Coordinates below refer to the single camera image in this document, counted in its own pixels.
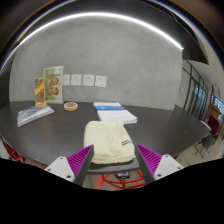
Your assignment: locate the tall acrylic menu sign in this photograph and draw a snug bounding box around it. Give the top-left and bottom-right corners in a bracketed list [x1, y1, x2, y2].
[42, 65, 65, 105]

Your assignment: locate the red mesh chair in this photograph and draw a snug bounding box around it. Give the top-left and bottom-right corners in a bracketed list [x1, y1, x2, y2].
[95, 169, 145, 190]
[1, 139, 46, 168]

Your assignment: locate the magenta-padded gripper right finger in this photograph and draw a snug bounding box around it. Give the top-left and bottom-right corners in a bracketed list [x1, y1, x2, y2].
[133, 143, 185, 185]

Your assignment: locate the white book with blue band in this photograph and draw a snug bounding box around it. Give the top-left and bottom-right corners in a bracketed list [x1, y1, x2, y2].
[92, 101, 139, 125]

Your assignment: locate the small sign on wooden base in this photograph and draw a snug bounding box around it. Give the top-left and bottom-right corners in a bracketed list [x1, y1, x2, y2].
[33, 76, 48, 111]

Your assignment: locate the grey printed magazine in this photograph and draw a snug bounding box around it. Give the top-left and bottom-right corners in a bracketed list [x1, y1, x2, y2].
[16, 105, 56, 128]

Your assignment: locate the curved white ceiling light strip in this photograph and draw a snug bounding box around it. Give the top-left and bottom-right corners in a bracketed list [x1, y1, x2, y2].
[0, 12, 185, 73]

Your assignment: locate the black-framed glass partition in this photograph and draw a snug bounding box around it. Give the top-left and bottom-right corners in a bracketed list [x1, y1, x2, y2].
[181, 59, 215, 122]

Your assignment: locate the beige masking tape roll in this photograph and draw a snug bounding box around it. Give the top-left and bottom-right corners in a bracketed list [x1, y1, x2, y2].
[63, 101, 79, 112]

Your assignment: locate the cream terry towel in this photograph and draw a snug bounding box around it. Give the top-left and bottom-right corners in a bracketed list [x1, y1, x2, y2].
[82, 120, 136, 165]

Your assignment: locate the dark office chair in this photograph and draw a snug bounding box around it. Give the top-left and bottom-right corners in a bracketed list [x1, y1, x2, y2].
[194, 132, 218, 160]

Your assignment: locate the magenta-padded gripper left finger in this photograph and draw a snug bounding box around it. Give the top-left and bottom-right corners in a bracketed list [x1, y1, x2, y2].
[44, 144, 96, 187]

